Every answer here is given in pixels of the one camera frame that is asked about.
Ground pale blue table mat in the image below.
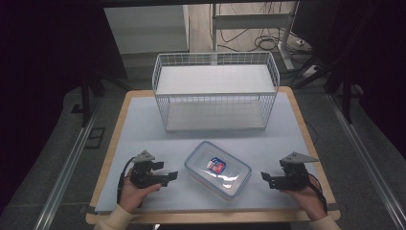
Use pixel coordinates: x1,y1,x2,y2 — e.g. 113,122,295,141
94,91,333,214

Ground clear plastic food container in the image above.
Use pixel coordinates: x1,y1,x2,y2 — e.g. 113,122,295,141
184,140,253,201

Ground aluminium floor rail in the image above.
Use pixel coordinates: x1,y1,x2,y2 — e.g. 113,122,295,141
327,93,406,230
33,98,103,230

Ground person's right hand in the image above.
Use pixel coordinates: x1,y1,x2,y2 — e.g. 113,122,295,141
281,174,328,222

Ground person's left hand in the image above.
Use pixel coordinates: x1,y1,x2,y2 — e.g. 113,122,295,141
118,168,163,215

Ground black floor plate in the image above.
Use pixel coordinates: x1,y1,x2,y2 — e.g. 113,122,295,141
83,126,106,150

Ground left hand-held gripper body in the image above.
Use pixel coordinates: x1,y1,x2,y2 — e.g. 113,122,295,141
128,149,163,190

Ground white power strip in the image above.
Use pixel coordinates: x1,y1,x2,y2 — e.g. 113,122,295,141
301,64,321,80

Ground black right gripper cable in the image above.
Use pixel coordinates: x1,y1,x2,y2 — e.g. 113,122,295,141
307,172,329,215

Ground black metal stand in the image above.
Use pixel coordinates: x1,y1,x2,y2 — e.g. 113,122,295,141
79,72,107,128
325,56,366,125

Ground white cabinet panel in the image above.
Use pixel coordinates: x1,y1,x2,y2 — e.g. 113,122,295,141
103,4,191,56

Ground black floor cables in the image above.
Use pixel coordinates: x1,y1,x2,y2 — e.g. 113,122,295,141
219,28,315,66

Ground white metal desk frame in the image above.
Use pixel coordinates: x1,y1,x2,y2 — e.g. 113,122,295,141
210,1,302,72

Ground white wire basket shelf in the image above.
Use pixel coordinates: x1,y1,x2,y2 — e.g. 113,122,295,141
151,51,282,132

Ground wooden table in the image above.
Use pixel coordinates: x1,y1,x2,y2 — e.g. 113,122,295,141
85,85,342,225

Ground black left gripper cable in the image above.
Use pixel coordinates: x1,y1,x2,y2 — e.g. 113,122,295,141
116,156,137,205

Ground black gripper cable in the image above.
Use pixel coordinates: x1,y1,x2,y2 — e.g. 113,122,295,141
307,172,329,215
116,156,137,205

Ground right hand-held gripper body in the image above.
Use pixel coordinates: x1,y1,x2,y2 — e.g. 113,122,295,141
279,151,320,192

